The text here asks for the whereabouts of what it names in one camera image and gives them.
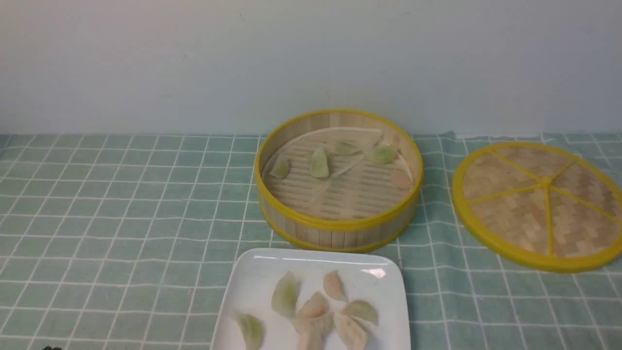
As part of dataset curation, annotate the green dumpling plate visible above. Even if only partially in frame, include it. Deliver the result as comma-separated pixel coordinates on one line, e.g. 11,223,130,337
235,313,264,350
271,272,300,319
342,299,379,327

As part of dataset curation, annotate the pink dumpling plate top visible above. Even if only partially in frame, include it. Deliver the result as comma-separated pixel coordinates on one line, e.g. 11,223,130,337
323,270,348,303

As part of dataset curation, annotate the pink dumpling plate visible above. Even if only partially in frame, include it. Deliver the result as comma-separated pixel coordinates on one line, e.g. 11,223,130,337
295,292,329,320
323,270,348,303

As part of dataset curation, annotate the white square plate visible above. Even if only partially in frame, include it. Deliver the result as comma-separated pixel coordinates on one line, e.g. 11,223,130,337
210,248,411,350

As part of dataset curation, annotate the pink dumpling plate centre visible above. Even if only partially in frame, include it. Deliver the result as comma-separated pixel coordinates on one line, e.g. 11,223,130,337
295,292,329,320

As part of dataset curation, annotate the white dumpling plate bottom centre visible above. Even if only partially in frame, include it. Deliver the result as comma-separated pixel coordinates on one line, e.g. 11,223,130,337
291,312,334,350

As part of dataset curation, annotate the white dumpling plate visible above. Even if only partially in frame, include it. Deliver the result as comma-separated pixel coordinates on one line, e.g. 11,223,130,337
291,312,334,350
333,312,367,350

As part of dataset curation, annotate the white dumpling plate bottom right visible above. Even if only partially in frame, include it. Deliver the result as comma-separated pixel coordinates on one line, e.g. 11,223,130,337
333,312,367,350

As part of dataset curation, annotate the green dumpling steamer middle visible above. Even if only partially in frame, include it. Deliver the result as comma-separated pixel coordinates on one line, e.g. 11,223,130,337
309,146,329,178

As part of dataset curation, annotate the green dumpling steamer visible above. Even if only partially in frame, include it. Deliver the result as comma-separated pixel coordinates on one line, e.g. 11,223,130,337
269,155,289,179
309,146,329,178
333,141,362,157
363,145,398,165

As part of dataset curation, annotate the bamboo steamer basket yellow rim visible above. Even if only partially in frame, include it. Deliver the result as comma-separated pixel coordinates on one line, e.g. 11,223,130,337
254,109,423,252

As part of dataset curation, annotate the green dumpling steamer left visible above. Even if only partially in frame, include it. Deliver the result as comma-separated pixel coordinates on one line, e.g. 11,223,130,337
269,155,289,179

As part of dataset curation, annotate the green dumpling steamer back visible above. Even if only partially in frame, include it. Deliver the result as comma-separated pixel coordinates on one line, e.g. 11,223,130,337
333,141,362,157

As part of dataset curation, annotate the green dumpling steamer right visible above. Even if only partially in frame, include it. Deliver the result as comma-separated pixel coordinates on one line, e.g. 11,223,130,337
363,145,398,165

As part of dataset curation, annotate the green checkered tablecloth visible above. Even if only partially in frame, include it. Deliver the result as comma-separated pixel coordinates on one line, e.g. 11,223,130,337
0,133,622,350

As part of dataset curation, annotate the woven bamboo steamer lid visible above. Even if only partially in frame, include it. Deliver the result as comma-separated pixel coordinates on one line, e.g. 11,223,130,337
451,142,622,273

